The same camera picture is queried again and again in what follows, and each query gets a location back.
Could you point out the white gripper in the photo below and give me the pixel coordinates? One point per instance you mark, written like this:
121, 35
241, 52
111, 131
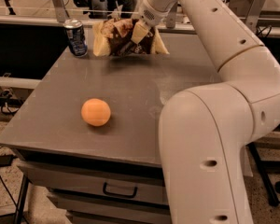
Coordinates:
151, 17

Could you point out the seated person in jeans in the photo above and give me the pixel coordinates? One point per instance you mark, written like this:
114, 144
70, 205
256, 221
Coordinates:
101, 9

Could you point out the orange ball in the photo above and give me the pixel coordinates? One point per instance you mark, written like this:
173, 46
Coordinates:
96, 112

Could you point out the black drawer handle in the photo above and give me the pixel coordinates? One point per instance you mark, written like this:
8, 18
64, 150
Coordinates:
120, 192

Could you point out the black power adapter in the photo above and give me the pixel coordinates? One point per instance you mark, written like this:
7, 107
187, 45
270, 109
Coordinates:
6, 160

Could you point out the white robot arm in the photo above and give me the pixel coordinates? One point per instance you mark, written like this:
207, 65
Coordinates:
203, 130

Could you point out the grey drawer cabinet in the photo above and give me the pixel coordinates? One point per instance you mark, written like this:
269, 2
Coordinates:
58, 150

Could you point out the brown chip bag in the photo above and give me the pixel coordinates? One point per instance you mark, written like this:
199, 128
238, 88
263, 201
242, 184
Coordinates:
113, 38

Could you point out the blue pepsi can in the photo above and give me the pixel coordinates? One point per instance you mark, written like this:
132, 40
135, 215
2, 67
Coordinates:
76, 38

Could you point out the black stand leg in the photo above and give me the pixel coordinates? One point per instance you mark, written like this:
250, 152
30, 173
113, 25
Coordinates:
272, 197

